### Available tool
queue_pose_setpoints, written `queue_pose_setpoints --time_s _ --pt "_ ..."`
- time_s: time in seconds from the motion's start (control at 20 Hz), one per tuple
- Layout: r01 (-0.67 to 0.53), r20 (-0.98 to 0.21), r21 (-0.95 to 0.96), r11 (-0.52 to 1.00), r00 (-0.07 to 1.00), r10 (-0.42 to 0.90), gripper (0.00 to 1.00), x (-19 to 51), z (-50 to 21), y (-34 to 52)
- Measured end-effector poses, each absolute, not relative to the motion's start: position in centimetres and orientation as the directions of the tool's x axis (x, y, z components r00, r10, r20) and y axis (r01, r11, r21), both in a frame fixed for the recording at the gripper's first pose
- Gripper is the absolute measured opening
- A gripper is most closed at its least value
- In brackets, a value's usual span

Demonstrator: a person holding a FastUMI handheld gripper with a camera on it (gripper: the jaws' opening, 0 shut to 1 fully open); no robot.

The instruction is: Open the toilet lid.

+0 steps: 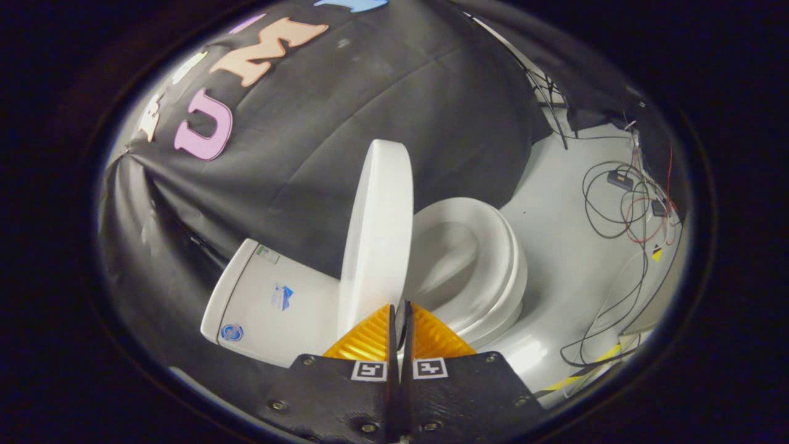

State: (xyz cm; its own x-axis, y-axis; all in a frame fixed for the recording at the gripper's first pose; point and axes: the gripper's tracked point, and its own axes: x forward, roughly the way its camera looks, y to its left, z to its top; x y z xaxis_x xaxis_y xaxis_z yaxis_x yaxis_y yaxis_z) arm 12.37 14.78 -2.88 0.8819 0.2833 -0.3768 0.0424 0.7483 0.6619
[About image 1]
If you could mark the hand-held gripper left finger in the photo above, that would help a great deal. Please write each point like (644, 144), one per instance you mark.
(345, 401)

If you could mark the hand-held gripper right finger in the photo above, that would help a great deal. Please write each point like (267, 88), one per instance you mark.
(462, 401)

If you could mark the white toilet lid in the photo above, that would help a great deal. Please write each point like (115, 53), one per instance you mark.
(377, 234)

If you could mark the white toilet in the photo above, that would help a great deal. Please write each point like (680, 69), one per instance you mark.
(265, 302)

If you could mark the white toilet seat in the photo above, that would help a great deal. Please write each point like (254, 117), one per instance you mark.
(502, 246)

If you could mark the yellow black floor tape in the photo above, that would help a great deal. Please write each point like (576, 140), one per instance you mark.
(607, 354)

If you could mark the small black adapter box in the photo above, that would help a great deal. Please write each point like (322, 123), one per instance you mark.
(658, 208)
(619, 179)

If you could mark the black backdrop cloth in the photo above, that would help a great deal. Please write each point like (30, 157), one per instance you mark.
(345, 123)

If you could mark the black tripod stand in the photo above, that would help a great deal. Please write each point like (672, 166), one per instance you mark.
(558, 120)

